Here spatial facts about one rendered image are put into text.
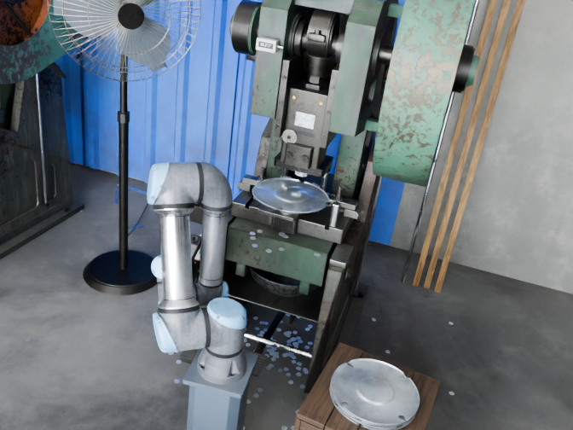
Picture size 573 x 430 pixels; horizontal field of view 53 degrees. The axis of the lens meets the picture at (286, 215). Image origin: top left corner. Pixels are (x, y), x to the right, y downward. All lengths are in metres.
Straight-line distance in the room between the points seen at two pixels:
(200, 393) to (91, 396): 0.68
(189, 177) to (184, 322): 0.40
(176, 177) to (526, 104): 2.13
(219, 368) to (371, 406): 0.50
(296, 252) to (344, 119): 0.52
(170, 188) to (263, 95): 0.61
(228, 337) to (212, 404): 0.25
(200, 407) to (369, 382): 0.55
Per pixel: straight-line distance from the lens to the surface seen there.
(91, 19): 2.44
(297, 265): 2.15
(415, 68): 1.65
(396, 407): 1.95
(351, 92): 1.98
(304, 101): 2.08
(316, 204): 2.12
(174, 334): 1.65
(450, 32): 1.66
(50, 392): 2.44
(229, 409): 1.84
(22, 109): 3.17
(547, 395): 2.88
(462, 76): 1.99
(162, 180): 1.61
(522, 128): 3.31
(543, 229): 3.52
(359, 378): 2.00
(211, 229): 1.73
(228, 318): 1.66
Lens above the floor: 1.69
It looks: 27 degrees down
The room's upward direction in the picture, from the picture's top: 8 degrees clockwise
